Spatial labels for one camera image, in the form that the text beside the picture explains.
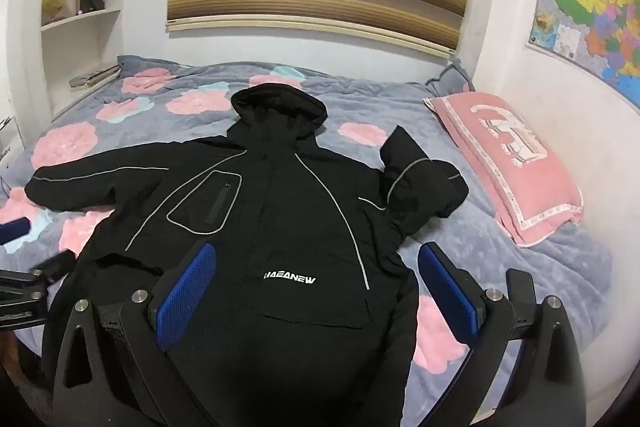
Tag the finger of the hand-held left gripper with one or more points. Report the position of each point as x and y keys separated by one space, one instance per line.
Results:
x=14 y=229
x=56 y=268

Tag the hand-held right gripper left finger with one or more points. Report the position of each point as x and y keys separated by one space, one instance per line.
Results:
x=184 y=294

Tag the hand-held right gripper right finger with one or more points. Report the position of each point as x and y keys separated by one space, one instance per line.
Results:
x=448 y=294

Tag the black hooded jacket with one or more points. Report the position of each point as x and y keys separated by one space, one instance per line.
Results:
x=280 y=227

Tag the grey pink floral blanket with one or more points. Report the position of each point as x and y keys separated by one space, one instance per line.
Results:
x=475 y=257

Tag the pink pillow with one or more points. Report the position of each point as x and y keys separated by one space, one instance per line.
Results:
x=505 y=157

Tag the grey pillow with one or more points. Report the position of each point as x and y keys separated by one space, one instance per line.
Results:
x=452 y=77

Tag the white corner shelf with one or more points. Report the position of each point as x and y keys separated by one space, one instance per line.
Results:
x=80 y=7

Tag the colourful wall map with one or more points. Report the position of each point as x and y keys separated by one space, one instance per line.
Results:
x=587 y=9

